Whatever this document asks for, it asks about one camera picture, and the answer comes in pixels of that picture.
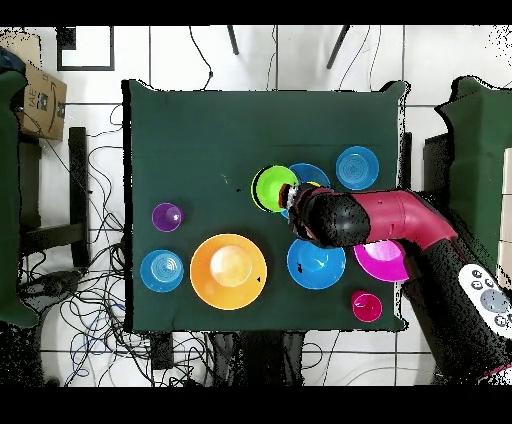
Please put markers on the green plastic bowl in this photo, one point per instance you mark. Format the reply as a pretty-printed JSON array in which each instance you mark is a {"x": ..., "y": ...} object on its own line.
[{"x": 270, "y": 188}]

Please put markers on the yellow plastic cup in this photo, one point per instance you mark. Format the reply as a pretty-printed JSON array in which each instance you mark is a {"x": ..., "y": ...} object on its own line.
[{"x": 314, "y": 184}]

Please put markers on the blue plastic bowl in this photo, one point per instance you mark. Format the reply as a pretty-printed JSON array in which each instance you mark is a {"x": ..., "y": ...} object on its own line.
[
  {"x": 312, "y": 266},
  {"x": 314, "y": 174}
]

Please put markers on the large pink plastic bowl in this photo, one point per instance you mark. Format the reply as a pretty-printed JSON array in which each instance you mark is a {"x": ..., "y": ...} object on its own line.
[{"x": 380, "y": 264}]

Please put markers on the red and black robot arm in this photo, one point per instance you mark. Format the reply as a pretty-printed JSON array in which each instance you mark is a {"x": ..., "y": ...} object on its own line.
[{"x": 400, "y": 216}]

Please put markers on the translucent blue shallow bowl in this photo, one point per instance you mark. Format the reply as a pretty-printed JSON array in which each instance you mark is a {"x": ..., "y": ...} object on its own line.
[
  {"x": 161, "y": 270},
  {"x": 357, "y": 167}
]

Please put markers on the dark green table cloth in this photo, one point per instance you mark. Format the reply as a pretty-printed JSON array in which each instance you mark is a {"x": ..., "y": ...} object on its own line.
[{"x": 240, "y": 132}]

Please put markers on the large orange plastic bowl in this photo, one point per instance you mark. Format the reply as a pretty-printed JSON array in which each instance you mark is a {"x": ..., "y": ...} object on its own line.
[{"x": 228, "y": 268}]

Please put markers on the purple plastic cup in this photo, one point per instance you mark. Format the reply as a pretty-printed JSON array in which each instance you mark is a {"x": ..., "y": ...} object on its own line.
[{"x": 164, "y": 218}]

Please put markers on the red plastic cup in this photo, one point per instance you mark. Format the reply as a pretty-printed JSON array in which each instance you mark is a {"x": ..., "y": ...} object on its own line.
[{"x": 366, "y": 307}]

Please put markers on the dark grey tripod leg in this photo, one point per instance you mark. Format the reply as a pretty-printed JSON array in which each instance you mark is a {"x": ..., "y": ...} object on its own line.
[
  {"x": 233, "y": 40},
  {"x": 338, "y": 48}
]

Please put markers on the green cloth side table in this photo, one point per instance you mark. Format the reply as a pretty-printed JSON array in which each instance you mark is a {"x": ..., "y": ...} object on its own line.
[
  {"x": 8, "y": 200},
  {"x": 480, "y": 160}
]

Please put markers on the black table foot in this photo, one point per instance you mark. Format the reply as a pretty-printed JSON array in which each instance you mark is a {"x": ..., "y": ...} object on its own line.
[{"x": 162, "y": 352}]

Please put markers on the cardboard box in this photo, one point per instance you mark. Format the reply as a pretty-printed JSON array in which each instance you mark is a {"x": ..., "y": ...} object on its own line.
[{"x": 42, "y": 104}]

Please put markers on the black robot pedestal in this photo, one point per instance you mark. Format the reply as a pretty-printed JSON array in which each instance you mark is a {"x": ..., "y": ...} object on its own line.
[{"x": 260, "y": 360}]

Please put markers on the black stool frame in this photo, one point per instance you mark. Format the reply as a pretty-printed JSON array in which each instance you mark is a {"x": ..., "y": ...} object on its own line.
[{"x": 78, "y": 180}]

